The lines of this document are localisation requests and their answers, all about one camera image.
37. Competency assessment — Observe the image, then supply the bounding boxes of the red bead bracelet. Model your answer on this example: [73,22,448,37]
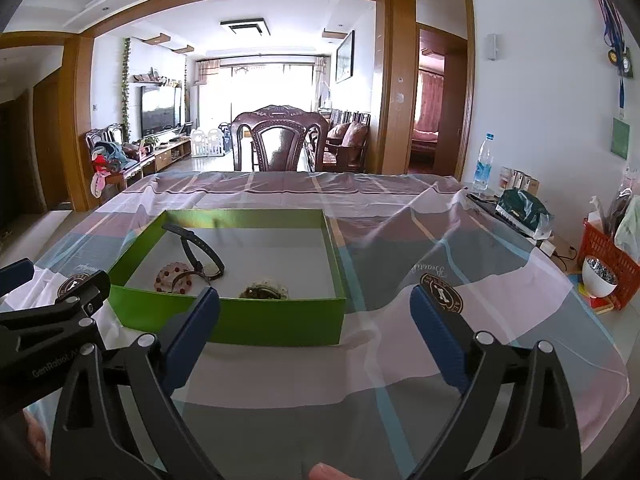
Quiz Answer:
[153,261,198,295]

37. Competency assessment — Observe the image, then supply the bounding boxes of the black eyeglasses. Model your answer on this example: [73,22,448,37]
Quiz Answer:
[154,222,226,295]

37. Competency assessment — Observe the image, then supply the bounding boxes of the brown bead bracelet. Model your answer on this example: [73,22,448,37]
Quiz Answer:
[238,283,286,302]

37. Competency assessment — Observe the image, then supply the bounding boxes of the person's hand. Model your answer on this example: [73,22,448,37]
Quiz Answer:
[308,463,357,480]

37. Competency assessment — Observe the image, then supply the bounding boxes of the wooden armchair with clothes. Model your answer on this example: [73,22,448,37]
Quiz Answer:
[85,122,155,198]

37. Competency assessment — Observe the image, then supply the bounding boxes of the wooden tv cabinet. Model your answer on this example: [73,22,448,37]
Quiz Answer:
[140,136,191,176]

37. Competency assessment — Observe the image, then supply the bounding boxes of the white bowl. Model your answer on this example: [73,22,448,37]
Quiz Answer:
[582,256,618,298]

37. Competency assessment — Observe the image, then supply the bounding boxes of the pink grey patterned tablecloth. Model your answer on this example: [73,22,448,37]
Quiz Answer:
[3,172,630,479]

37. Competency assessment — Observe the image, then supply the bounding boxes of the red plastic basket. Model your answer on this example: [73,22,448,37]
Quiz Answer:
[577,220,639,311]

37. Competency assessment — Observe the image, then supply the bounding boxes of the green cardboard box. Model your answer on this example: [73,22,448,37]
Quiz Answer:
[108,209,346,347]

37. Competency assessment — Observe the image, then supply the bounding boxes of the black television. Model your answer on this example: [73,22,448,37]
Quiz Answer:
[140,86,182,136]

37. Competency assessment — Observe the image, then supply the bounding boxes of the dark green bag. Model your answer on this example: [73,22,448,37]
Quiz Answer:
[496,188,552,240]

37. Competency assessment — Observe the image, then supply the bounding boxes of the dark wooden chair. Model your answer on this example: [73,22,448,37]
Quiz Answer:
[231,105,329,171]

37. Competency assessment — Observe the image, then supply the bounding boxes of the plastic water bottle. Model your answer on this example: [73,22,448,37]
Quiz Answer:
[473,132,495,193]

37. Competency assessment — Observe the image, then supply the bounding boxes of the wooden sofa with cushions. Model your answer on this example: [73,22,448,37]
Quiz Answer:
[322,110,371,172]

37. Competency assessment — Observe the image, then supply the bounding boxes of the framed wall picture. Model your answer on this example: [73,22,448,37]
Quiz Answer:
[335,30,355,84]

